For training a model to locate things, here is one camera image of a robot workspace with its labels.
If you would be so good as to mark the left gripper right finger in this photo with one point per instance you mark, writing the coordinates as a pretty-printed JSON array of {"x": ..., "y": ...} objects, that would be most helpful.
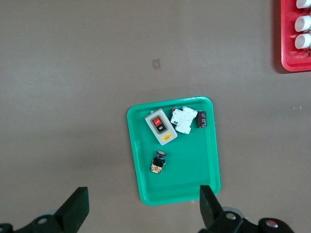
[{"x": 213, "y": 216}]

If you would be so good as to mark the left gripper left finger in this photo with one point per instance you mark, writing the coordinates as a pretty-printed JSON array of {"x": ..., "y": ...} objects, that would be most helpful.
[{"x": 75, "y": 208}]

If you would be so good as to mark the green plastic tray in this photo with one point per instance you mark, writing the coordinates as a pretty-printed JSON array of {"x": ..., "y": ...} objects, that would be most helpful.
[{"x": 192, "y": 165}]

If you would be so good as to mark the clear tape patch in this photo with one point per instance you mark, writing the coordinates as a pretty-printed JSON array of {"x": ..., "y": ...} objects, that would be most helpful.
[
  {"x": 297, "y": 108},
  {"x": 156, "y": 63}
]

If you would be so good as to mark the red plastic tray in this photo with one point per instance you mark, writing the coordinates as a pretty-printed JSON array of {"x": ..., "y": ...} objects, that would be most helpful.
[{"x": 289, "y": 60}]

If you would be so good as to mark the small black terminal block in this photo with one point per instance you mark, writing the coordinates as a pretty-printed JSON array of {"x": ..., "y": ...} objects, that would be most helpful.
[{"x": 201, "y": 119}]

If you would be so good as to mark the white circuit breaker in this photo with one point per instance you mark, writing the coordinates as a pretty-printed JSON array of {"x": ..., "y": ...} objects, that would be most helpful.
[{"x": 183, "y": 120}]

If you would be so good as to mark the metal fitting with white caps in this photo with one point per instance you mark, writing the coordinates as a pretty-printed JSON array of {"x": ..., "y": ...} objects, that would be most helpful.
[
  {"x": 302, "y": 23},
  {"x": 303, "y": 3},
  {"x": 302, "y": 41}
]

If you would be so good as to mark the black push button switch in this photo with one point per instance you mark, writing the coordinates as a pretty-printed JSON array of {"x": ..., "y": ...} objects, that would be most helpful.
[{"x": 158, "y": 162}]

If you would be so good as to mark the grey on-off switch box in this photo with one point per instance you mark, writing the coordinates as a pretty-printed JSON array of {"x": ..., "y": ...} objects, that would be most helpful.
[{"x": 160, "y": 127}]

